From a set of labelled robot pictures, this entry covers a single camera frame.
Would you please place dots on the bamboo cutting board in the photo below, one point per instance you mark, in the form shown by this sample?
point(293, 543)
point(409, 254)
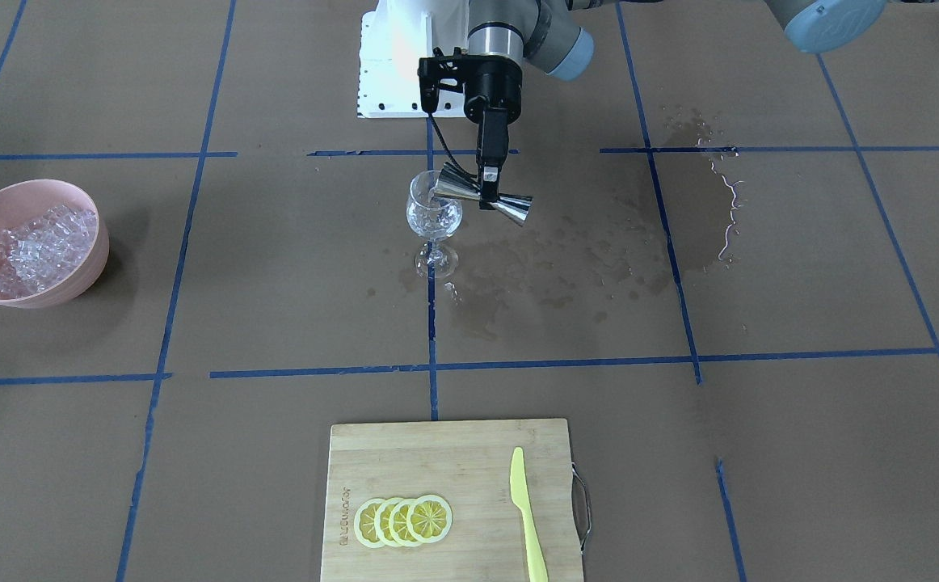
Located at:
point(467, 463)

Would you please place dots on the clear wine glass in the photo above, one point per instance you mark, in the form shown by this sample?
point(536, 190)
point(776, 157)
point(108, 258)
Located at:
point(434, 219)

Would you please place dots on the steel double jigger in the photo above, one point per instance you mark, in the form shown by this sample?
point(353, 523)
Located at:
point(454, 184)

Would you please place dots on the yellow plastic knife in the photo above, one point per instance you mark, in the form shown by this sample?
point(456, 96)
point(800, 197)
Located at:
point(519, 493)

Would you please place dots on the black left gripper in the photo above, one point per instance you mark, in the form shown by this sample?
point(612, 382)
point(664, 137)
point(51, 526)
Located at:
point(494, 87)

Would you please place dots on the lemon slice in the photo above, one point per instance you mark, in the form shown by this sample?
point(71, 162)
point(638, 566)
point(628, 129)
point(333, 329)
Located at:
point(381, 521)
point(398, 523)
point(365, 523)
point(429, 519)

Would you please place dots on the clear ice cube pile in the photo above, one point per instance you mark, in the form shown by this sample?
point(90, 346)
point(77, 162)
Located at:
point(43, 251)

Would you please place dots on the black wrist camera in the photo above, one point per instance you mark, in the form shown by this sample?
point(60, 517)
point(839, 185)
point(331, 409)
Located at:
point(440, 73)

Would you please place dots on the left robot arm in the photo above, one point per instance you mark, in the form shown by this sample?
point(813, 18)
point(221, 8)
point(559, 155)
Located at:
point(503, 36)

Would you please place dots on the pink plastic bowl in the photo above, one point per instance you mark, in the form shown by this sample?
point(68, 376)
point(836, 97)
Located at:
point(24, 200)

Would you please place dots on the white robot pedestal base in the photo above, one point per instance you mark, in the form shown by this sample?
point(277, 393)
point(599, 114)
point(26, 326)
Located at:
point(394, 36)

